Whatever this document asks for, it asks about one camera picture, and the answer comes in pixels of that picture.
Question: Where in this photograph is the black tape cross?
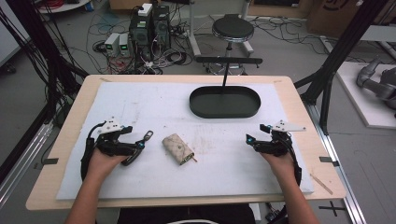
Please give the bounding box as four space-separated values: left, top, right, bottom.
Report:
318 200 347 217

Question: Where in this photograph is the white box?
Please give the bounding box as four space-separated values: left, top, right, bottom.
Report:
137 3 154 18

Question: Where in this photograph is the aluminium rail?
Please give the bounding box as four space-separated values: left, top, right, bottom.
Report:
0 121 54 208
305 102 369 224

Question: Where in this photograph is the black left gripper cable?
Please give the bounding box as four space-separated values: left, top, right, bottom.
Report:
79 121 107 182

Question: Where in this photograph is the black oval tray stand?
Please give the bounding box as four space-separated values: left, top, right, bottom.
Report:
189 56 263 119

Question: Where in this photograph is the black round stool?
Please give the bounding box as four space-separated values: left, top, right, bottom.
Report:
205 13 256 77

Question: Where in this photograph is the person's dark clothing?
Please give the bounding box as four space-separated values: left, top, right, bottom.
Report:
117 203 257 224

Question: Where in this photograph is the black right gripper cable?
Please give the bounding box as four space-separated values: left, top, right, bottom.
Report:
279 133 304 187

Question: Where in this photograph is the black frame post with cables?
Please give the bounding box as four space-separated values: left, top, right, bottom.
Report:
0 0 90 125

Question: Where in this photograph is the thin wooden stick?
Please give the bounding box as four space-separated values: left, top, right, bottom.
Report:
309 173 334 196

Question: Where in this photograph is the person's right hand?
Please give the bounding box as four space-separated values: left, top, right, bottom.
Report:
260 148 297 185

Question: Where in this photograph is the beige quilted key case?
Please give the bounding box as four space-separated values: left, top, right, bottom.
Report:
161 133 198 166

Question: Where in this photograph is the person's left hand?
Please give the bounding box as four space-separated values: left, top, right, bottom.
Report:
86 147 129 181

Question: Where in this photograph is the white foam mat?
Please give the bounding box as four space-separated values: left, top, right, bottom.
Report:
55 81 315 201

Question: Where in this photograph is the black computer tower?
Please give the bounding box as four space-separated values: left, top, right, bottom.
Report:
128 11 154 63
151 5 172 51

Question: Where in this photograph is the brown cardboard box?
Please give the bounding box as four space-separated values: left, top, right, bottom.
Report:
305 0 396 39

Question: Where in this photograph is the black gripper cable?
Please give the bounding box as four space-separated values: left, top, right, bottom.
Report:
79 121 107 182
279 133 304 187

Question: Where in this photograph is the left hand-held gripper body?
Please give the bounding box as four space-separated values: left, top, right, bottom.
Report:
92 118 140 157

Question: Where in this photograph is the grey power supply unit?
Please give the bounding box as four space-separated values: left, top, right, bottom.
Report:
104 32 121 54
119 33 131 58

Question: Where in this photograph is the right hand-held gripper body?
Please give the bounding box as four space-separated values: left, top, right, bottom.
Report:
256 119 307 157

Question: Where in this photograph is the white floor board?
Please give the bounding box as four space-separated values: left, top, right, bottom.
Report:
335 61 396 130

